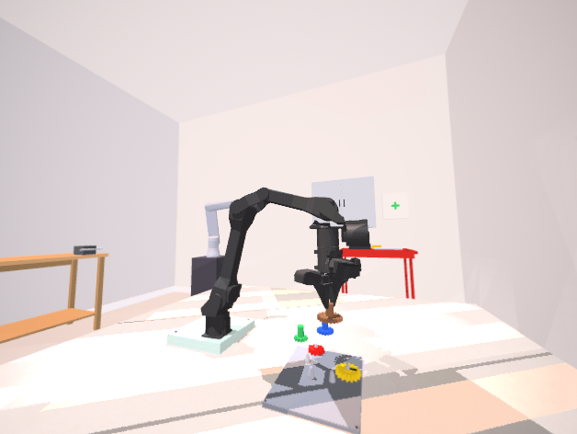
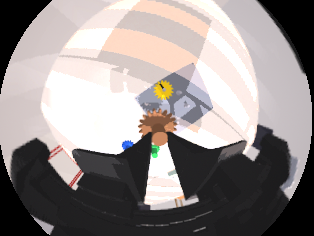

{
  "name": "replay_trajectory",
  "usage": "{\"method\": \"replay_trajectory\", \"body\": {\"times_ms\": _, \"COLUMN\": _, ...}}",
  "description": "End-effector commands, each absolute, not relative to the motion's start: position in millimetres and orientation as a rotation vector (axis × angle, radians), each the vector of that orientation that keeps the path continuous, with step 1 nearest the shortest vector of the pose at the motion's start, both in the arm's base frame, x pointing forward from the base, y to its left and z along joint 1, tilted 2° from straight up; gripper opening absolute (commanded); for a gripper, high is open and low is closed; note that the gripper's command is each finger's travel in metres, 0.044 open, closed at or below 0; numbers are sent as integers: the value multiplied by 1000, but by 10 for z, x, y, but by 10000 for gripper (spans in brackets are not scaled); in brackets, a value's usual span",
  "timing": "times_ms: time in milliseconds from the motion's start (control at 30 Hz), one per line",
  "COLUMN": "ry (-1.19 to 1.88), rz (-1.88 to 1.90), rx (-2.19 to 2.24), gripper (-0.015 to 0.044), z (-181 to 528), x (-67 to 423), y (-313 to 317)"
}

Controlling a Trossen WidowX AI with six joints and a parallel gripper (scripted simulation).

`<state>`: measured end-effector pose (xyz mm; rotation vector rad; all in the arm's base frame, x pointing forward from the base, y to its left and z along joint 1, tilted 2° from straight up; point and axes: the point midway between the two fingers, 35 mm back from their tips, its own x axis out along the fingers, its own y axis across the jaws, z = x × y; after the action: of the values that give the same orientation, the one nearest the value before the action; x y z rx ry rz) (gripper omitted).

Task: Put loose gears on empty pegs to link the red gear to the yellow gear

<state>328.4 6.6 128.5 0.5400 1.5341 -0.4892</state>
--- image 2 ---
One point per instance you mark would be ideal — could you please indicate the blue gear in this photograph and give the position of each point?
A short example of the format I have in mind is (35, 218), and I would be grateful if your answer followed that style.
(126, 145)

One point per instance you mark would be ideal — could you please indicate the green gear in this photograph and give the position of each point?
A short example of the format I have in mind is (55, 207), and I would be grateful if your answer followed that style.
(155, 150)

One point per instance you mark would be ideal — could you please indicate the orange gear with hub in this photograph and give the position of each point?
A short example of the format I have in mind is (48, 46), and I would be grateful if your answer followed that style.
(158, 124)

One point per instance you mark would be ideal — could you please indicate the yellow gear with black stripe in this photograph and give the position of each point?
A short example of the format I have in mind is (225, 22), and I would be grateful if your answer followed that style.
(163, 94)

